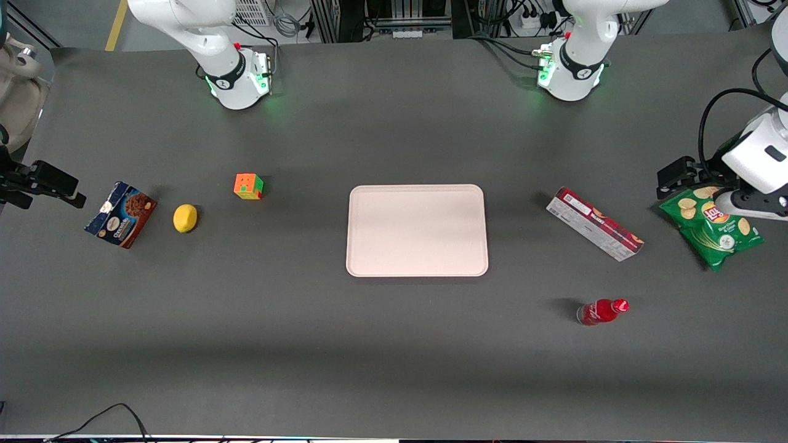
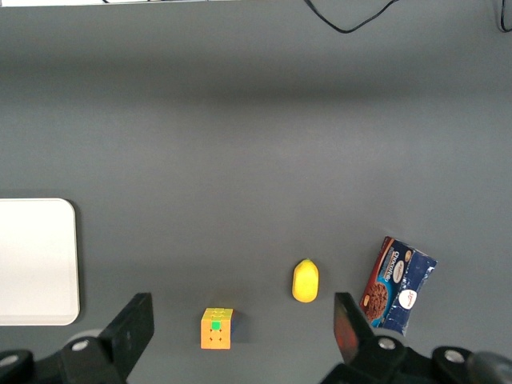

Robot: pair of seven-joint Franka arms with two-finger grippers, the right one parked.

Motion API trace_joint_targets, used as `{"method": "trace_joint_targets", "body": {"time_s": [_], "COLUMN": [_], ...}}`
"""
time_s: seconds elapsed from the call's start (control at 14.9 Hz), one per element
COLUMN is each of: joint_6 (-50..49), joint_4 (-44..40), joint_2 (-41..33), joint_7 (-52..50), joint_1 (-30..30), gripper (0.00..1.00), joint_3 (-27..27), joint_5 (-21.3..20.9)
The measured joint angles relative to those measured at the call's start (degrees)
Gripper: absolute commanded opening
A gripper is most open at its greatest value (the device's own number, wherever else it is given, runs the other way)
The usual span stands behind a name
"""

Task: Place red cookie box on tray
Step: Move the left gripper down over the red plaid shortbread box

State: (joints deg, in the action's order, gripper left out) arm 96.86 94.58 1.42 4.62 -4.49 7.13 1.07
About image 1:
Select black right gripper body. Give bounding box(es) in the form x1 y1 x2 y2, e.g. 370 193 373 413
0 145 33 210

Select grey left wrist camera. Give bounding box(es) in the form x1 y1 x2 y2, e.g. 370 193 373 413
714 188 788 221

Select white perforated box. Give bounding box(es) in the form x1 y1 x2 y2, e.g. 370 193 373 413
233 0 273 27

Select green chips bag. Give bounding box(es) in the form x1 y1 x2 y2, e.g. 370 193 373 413
659 185 765 272

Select pale pink plastic tray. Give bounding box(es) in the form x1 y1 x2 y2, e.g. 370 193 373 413
346 184 489 277

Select black aluminium frame rack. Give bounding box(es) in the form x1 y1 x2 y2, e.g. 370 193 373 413
310 0 490 44

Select black left base cables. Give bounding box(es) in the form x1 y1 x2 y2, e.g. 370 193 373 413
467 34 555 72

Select yellow lemon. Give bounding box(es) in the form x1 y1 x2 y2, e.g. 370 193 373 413
173 204 198 234

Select grey coiled cable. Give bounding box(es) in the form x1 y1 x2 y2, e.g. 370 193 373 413
271 7 304 39

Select colourful puzzle cube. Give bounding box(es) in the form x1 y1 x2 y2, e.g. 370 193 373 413
233 173 264 201

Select thin black table cable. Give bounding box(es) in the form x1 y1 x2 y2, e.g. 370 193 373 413
44 403 152 443

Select black base cables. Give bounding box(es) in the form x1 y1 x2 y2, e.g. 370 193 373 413
467 34 555 72
234 17 281 81

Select blue chocolate cookie box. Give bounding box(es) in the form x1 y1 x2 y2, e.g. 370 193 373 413
84 181 158 249

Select black right base cables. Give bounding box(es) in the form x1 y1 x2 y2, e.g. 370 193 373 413
234 17 281 81

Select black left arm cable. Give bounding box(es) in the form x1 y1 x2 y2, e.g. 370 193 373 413
698 46 779 179

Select red cookie box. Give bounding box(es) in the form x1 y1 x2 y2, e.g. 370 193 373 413
546 187 645 262

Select red soda bottle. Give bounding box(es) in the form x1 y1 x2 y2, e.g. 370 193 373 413
576 298 630 326

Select white power strip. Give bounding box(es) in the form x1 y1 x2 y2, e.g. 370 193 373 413
519 5 558 29

